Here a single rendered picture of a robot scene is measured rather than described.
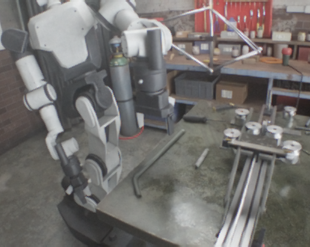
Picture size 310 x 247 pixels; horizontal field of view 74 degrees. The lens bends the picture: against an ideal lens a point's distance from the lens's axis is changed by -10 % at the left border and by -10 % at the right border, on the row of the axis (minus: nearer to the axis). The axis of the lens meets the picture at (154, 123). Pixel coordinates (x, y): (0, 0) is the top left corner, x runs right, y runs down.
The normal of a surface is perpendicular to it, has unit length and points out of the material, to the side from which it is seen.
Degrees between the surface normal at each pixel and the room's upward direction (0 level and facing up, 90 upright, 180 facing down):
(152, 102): 90
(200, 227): 0
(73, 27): 77
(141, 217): 0
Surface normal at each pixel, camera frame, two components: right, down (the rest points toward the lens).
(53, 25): 0.18, 0.23
